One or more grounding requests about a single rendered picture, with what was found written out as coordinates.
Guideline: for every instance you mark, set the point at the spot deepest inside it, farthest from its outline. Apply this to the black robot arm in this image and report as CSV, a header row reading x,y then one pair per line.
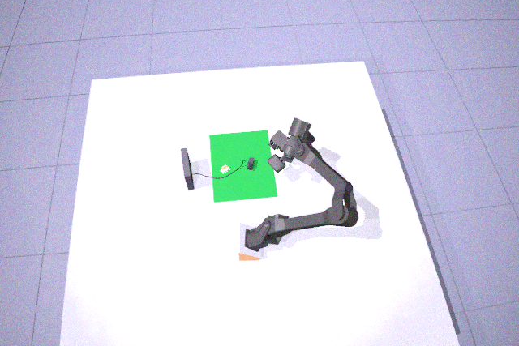
x,y
273,228

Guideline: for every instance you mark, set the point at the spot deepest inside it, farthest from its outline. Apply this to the green circuit board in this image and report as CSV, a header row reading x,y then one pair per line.
x,y
227,153

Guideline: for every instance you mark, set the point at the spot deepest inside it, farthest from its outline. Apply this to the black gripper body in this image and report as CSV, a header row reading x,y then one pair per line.
x,y
277,164

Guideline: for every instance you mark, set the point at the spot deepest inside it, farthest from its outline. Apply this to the black cooling fan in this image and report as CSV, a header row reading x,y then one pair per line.
x,y
186,168

